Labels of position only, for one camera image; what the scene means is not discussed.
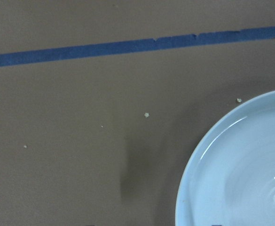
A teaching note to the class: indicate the light blue plate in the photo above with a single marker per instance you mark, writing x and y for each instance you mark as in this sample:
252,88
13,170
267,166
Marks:
229,179

